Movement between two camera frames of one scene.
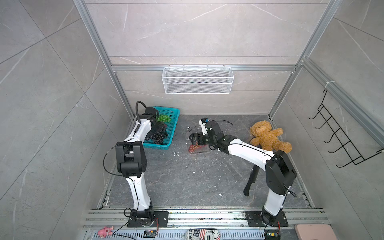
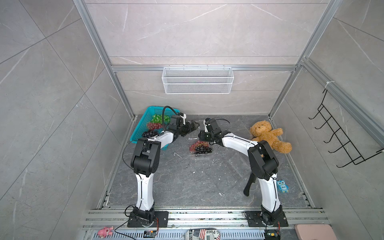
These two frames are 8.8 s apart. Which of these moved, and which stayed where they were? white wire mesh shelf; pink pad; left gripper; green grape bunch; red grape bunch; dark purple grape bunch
Moved: dark purple grape bunch; left gripper
Stayed: white wire mesh shelf; green grape bunch; pink pad; red grape bunch
